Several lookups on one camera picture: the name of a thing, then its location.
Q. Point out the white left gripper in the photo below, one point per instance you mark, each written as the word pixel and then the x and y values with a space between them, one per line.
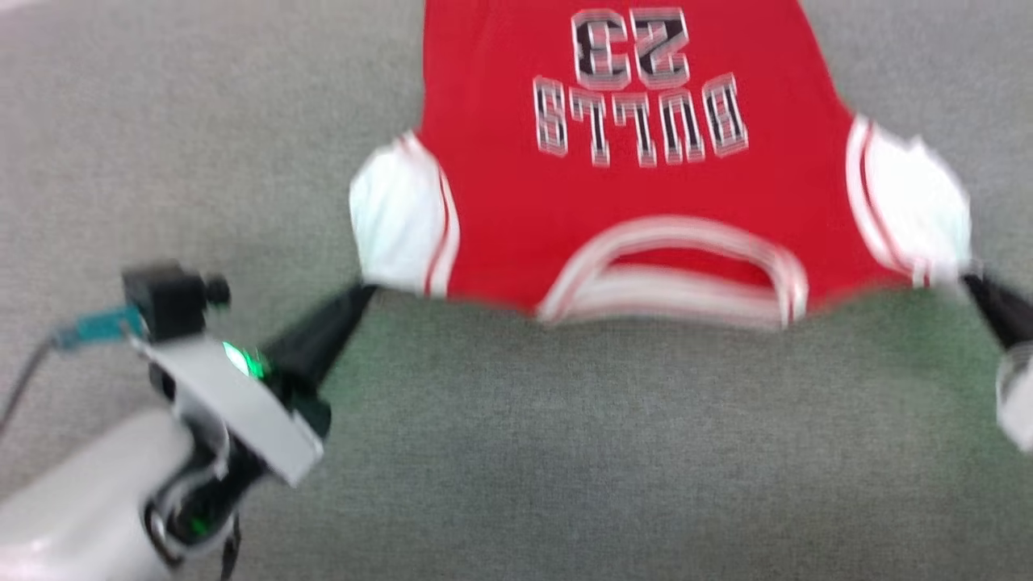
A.
pixel 234 403

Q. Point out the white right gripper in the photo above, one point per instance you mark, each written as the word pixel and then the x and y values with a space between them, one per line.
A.
pixel 1018 395

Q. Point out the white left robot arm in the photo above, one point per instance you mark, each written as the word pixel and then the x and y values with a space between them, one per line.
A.
pixel 73 500

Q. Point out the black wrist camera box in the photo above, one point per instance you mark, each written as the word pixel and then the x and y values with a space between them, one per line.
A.
pixel 169 298

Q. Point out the red white basketball jersey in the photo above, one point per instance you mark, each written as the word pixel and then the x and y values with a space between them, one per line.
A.
pixel 629 186

